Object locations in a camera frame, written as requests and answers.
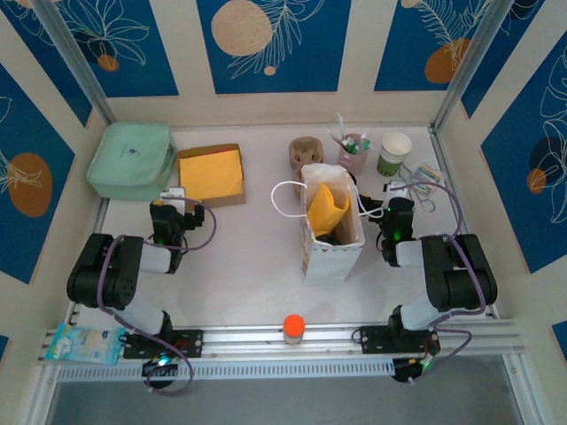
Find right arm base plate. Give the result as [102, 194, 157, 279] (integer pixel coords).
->
[356, 325, 442, 355]

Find blue wet wipes packet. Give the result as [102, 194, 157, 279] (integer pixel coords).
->
[43, 322, 125, 367]

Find yellow napkin stack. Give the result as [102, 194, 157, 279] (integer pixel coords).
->
[179, 150, 245, 198]

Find aluminium frame post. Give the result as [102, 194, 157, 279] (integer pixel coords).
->
[431, 0, 517, 134]
[33, 0, 119, 128]

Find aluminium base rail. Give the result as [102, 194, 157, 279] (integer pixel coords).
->
[37, 318, 526, 362]

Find sachet packet bundle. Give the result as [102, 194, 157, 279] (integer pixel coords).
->
[409, 163, 444, 196]

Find brown cardboard napkin box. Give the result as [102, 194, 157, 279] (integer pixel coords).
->
[176, 143, 247, 209]

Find orange capped jar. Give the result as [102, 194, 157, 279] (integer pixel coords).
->
[282, 313, 307, 345]

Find paper cup stack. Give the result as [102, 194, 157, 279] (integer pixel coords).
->
[377, 131, 413, 178]

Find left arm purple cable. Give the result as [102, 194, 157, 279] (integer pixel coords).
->
[88, 198, 217, 395]

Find grey slotted cable duct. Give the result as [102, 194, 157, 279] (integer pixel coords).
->
[57, 358, 395, 383]

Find yellow paper napkin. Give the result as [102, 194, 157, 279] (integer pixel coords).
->
[307, 183, 351, 238]

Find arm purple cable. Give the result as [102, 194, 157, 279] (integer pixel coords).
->
[88, 198, 217, 395]
[398, 182, 488, 373]

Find pink holder cup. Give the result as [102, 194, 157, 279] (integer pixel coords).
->
[337, 132, 369, 174]

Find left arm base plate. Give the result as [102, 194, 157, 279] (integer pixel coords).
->
[122, 328, 206, 359]

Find metal tongs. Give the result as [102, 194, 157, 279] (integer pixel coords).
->
[398, 166, 438, 214]

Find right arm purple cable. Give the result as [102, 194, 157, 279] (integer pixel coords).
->
[398, 182, 488, 373]

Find black controller board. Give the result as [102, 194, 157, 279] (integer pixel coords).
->
[141, 356, 181, 377]
[392, 357, 438, 384]

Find white paper bag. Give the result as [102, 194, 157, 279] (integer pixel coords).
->
[269, 163, 383, 287]

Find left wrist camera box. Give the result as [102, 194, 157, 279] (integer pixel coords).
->
[159, 187, 187, 205]

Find mint green zip pouch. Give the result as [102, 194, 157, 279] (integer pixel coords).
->
[86, 122, 180, 201]

